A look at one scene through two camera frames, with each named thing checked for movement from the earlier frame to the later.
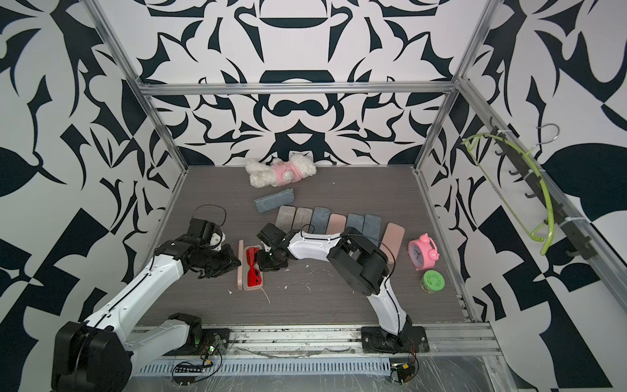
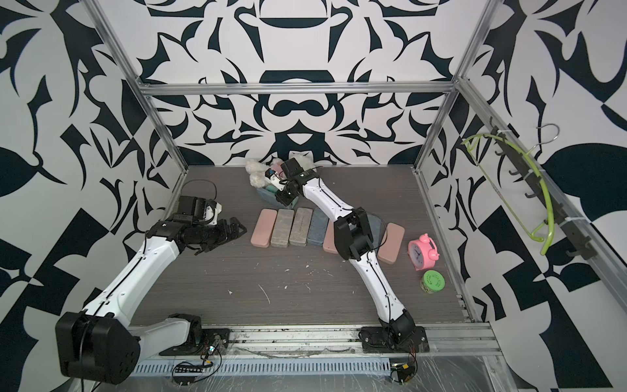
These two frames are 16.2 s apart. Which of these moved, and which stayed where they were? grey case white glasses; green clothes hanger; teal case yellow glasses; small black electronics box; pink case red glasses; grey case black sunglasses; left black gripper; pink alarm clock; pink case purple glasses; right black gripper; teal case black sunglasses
Moved: pink case red glasses; left black gripper; right black gripper
Stayed: pink alarm clock; small black electronics box; teal case yellow glasses; grey case white glasses; green clothes hanger; pink case purple glasses; teal case black sunglasses; grey case black sunglasses
